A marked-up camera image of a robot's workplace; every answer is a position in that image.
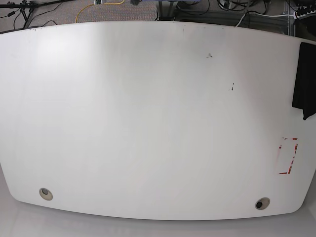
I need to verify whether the black T-shirt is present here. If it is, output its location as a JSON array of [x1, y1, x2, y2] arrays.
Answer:
[[292, 42, 316, 120]]

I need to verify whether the red tape rectangle marking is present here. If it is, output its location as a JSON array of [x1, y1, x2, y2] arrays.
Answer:
[[276, 137, 298, 175]]

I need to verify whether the white power strip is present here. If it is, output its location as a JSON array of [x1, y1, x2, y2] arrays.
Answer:
[[293, 6, 316, 19]]

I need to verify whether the black tripod stand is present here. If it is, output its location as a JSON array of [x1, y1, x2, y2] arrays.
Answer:
[[0, 0, 64, 29]]

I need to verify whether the yellow cable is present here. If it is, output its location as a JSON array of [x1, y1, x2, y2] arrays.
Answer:
[[75, 0, 125, 23]]

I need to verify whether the right table cable grommet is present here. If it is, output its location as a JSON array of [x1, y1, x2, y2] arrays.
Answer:
[[255, 197, 270, 210]]

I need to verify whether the table cable grommet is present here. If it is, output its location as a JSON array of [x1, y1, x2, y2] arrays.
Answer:
[[255, 197, 270, 210], [39, 188, 53, 201]]

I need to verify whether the left table cable grommet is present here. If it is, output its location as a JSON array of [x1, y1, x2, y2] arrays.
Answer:
[[39, 188, 53, 201]]

